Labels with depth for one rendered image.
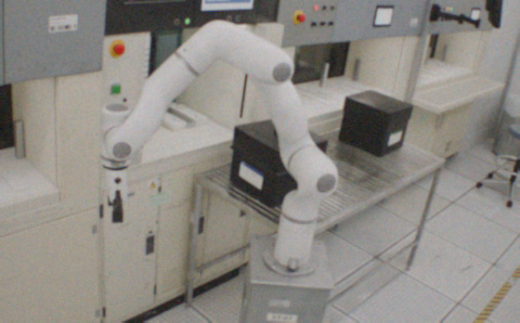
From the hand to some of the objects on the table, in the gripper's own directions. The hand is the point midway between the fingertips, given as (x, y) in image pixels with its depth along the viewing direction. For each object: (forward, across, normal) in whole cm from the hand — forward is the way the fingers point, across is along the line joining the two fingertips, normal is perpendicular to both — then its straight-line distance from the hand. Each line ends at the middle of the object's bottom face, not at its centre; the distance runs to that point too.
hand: (115, 211), depth 149 cm
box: (+26, -91, +151) cm, 178 cm away
